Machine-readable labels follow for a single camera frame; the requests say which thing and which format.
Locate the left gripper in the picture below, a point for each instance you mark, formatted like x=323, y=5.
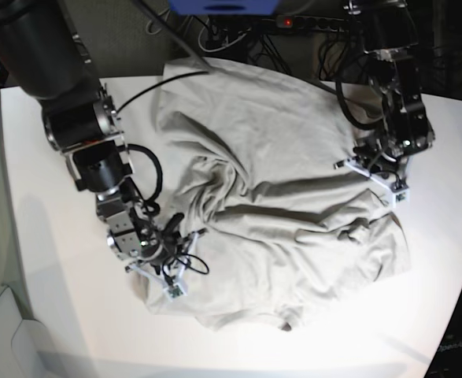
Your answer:
x=379, y=166

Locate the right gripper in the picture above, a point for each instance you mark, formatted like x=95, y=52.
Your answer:
x=169, y=271

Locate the light grey t-shirt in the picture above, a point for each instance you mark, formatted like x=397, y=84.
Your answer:
x=286, y=234

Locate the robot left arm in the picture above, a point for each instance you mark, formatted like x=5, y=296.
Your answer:
x=387, y=34

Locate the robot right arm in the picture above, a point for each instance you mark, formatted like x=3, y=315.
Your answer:
x=52, y=65

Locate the black power strip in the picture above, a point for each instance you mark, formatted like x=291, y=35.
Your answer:
x=312, y=24

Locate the grey side cabinet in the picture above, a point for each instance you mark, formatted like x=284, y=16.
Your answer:
x=21, y=342

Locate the blue box overhead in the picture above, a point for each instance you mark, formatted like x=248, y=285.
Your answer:
x=223, y=7

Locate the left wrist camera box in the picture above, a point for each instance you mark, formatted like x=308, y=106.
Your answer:
x=400, y=197

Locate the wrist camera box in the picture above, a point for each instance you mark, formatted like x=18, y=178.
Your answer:
x=400, y=197
x=175, y=290

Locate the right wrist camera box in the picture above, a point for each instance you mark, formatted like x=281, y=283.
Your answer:
x=175, y=290

